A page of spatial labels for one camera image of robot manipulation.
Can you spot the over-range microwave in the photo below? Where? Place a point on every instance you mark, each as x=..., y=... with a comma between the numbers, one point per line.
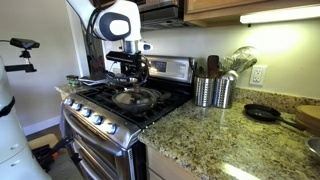
x=160, y=15

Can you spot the silver stove knob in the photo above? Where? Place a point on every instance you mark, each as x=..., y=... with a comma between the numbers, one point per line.
x=69, y=101
x=86, y=112
x=111, y=128
x=76, y=106
x=97, y=119

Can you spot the under-cabinet light strip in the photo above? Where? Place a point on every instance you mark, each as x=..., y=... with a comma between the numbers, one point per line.
x=283, y=14

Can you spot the small metal bowl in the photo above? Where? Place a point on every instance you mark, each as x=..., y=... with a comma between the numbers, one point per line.
x=315, y=148

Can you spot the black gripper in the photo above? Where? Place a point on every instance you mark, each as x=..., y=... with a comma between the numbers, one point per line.
x=132, y=69

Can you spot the steel ladle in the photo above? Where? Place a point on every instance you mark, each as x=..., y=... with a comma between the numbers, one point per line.
x=232, y=74

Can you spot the stainless steel frying pan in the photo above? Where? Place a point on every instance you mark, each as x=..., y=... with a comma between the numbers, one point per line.
x=116, y=81

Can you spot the wooden cutting board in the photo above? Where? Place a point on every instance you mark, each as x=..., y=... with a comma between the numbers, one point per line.
x=310, y=116

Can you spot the small black cast iron skillet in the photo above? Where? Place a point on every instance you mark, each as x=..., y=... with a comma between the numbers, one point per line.
x=261, y=113

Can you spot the flat black countertop device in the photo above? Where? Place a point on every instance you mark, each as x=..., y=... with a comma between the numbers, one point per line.
x=87, y=78

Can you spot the perforated steel utensil holder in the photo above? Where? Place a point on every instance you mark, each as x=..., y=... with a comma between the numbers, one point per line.
x=203, y=91
x=224, y=93

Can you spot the tan floor mat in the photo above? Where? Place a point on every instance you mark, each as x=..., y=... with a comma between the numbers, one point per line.
x=41, y=140

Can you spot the stainless steel gas range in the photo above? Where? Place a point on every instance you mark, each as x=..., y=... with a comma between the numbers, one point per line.
x=100, y=146

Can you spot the kitchen base cabinet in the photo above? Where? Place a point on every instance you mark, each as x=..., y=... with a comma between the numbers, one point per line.
x=166, y=168

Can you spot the wooden spatula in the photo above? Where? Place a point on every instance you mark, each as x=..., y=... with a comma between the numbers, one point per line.
x=213, y=64

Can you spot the dark kitchen utensil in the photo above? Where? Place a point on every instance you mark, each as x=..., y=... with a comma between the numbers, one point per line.
x=193, y=67

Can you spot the black floor stand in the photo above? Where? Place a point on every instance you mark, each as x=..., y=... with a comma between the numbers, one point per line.
x=50, y=154

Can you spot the glass pot lid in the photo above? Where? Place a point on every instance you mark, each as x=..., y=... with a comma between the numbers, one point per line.
x=133, y=98

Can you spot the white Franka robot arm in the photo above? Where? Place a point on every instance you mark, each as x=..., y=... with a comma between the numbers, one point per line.
x=113, y=20

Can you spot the small dark jar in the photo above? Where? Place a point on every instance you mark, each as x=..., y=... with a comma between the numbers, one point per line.
x=72, y=80

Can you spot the black camera on mount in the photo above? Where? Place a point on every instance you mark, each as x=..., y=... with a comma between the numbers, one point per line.
x=24, y=43

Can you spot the white wall outlet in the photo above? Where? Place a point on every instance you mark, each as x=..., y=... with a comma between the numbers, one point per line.
x=258, y=75

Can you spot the wooden upper cabinet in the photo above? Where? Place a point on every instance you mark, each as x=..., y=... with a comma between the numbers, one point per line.
x=216, y=5

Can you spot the dark countertop appliance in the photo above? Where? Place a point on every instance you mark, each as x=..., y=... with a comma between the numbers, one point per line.
x=96, y=66

